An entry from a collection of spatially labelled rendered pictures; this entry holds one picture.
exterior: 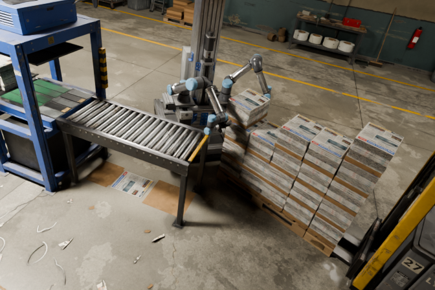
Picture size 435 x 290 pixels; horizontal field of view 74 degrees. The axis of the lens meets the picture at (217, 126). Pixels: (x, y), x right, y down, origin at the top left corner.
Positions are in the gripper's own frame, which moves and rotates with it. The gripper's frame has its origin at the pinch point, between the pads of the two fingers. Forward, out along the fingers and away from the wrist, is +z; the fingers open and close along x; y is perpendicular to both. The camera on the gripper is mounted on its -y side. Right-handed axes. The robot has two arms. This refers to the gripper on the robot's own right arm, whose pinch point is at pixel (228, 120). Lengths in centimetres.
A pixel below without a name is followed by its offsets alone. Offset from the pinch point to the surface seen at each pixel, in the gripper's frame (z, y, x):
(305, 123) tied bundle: 28, 21, -68
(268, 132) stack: 19.9, -2.5, -38.1
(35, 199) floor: -155, -85, 107
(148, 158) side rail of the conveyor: -88, -12, 19
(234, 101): 4.5, 20.5, 0.6
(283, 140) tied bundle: 3, 10, -61
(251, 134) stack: 3.2, -3.7, -27.8
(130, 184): -77, -85, 61
